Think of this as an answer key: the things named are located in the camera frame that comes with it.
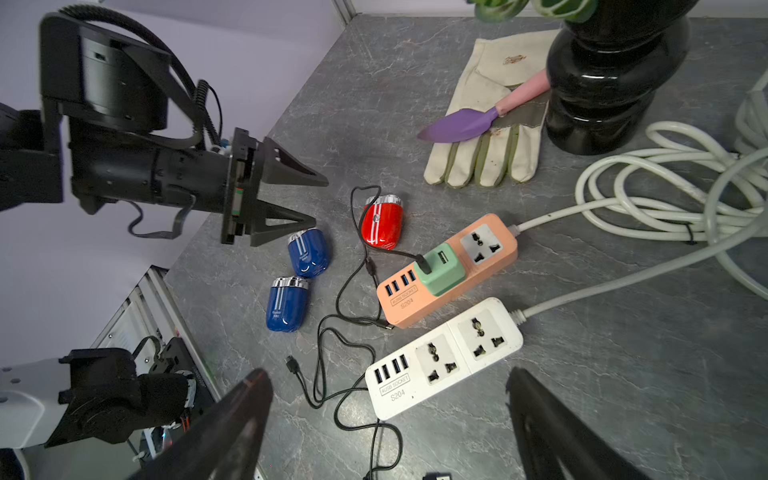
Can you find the white power strip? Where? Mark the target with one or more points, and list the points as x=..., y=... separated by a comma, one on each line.
x=459, y=348

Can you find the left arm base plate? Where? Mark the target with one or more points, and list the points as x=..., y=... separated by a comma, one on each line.
x=175, y=372

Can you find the blue electric shaver lower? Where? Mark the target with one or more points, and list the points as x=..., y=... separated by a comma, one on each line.
x=287, y=304

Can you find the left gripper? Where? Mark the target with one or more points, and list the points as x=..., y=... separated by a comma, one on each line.
x=243, y=213

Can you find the orange power strip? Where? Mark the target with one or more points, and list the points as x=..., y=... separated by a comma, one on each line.
x=484, y=248

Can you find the potted green plant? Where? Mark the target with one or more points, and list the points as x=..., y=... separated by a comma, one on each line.
x=606, y=64

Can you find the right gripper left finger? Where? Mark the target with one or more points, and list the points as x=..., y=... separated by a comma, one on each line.
x=225, y=443

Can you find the purple pink garden trowel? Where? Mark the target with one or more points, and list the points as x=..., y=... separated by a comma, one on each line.
x=474, y=120

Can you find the white gardening glove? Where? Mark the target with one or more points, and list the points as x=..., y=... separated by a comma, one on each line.
x=504, y=85

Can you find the blue electric shaver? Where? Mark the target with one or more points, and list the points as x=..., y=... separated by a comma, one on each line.
x=287, y=304
x=309, y=252

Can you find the green USB charger cube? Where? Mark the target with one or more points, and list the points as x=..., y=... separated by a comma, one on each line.
x=439, y=270

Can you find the blue electric shaver upper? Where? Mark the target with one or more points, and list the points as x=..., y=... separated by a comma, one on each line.
x=309, y=252

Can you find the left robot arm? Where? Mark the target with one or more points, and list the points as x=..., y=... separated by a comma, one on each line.
x=122, y=120

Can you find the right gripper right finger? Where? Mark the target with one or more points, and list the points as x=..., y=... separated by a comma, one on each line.
x=553, y=442

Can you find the black USB cable spare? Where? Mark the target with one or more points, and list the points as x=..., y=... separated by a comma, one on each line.
x=386, y=444

